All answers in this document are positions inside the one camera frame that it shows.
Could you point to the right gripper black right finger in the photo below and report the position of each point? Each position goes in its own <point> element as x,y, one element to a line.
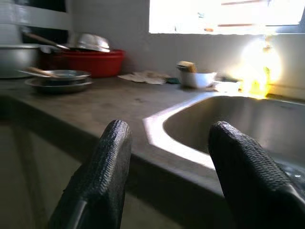
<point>250,186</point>

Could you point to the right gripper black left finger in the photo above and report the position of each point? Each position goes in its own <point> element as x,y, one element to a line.
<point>100,179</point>

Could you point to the small steel plate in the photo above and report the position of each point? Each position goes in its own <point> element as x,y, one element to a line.
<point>59,87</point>
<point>71,75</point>

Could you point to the stainless steel kitchen sink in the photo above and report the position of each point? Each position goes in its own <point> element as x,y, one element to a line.
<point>238,119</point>

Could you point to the bright kitchen window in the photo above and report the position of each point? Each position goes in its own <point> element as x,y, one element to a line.
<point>190,16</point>

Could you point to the small white dish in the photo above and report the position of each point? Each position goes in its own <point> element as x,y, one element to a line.
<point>226,86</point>

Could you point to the yellow dish soap bottle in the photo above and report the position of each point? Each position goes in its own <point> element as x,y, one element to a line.
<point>258,83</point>

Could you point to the crumpled white cloth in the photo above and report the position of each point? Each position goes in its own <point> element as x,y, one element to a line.
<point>143,77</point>

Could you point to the red plastic basin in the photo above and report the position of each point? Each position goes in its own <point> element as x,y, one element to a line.
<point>100,64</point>

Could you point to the white ceramic bowl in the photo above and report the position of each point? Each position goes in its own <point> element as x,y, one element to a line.
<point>197,80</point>

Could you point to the green scouring pad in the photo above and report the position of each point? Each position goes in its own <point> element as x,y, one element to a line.
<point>172,80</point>

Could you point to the light wooden utensil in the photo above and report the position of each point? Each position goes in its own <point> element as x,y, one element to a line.
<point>40,71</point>

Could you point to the yellow dish sponge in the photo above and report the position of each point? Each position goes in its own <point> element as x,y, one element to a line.
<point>188,65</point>

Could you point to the upturned steel bowl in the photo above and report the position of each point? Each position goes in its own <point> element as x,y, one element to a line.
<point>93,43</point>

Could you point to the aluminium cooking pot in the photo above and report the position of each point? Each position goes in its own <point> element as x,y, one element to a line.
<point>16,62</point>

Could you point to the white countertop appliance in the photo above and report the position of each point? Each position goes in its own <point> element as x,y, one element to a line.
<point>43,22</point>

